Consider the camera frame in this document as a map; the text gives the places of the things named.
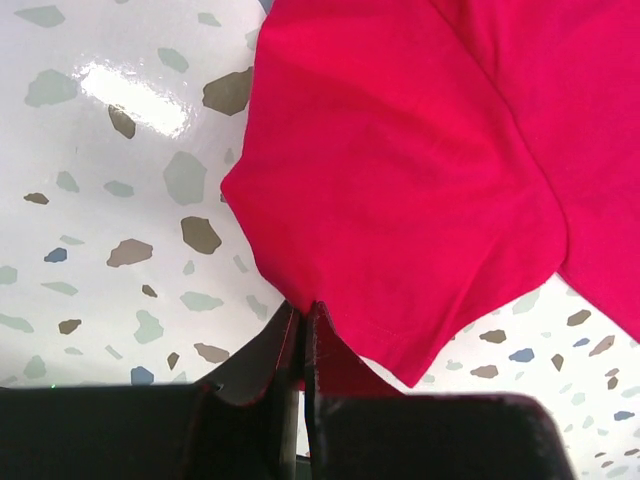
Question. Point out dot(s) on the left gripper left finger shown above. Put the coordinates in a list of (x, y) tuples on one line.
[(237, 422)]

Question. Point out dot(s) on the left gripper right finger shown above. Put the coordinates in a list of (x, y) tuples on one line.
[(360, 427)]

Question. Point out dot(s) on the pink t shirt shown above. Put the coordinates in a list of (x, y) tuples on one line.
[(416, 165)]

